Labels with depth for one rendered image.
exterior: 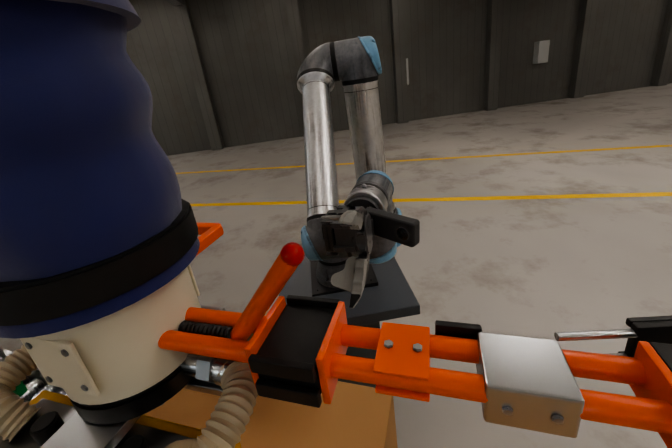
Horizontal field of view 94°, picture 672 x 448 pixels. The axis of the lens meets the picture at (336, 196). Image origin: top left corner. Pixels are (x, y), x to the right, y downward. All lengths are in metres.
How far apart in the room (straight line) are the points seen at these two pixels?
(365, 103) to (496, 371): 0.84
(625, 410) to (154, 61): 10.04
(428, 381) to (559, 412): 0.10
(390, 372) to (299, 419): 0.40
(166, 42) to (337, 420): 9.69
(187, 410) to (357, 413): 0.33
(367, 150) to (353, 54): 0.29
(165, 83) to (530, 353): 9.88
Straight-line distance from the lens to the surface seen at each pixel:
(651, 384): 0.39
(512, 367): 0.35
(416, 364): 0.34
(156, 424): 0.54
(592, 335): 0.40
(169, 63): 9.94
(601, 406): 0.36
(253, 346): 0.36
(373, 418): 0.69
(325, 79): 1.01
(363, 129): 1.05
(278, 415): 0.72
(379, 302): 1.20
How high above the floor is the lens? 1.52
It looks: 21 degrees down
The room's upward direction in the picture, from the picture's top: 8 degrees counter-clockwise
